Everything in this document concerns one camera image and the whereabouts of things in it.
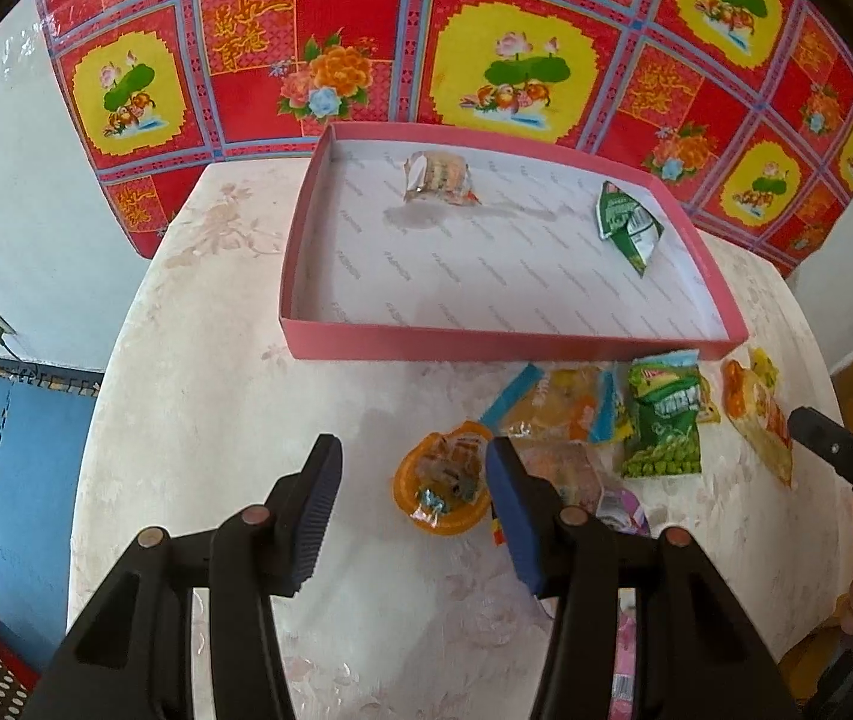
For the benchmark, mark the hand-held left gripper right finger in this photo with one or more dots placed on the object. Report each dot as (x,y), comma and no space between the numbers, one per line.
(512,510)

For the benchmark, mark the green triangular snack packet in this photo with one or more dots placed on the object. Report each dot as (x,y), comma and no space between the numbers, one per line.
(625,221)

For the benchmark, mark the yellow jelly cup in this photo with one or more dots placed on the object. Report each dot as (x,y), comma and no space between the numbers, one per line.
(764,367)

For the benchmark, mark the pink shallow cardboard box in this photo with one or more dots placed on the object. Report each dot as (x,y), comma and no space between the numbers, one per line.
(509,270)

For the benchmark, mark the blue foam floor mat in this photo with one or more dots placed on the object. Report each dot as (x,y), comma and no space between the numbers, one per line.
(21,480)

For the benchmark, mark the green pea snack packet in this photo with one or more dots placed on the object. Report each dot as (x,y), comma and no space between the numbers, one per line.
(659,420)

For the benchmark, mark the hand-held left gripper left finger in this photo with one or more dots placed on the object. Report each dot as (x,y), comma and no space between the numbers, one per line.
(314,532)

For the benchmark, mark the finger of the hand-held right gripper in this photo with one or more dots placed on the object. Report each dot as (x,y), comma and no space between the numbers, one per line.
(824,439)

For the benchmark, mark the blue-edged clear cake packet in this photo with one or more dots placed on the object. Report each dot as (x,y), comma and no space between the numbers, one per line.
(554,405)

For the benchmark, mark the red floral printed cloth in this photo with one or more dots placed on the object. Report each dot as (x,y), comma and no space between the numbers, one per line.
(246,90)

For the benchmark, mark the orange and yellow snack packet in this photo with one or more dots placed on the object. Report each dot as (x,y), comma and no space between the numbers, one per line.
(756,412)

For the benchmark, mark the clear biscuit packet striped ends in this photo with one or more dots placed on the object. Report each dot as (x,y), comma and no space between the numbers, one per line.
(569,469)

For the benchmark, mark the orange jelly cup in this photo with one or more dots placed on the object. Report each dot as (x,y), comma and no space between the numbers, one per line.
(441,472)

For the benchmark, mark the pink snack packet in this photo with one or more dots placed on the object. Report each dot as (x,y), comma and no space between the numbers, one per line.
(621,514)

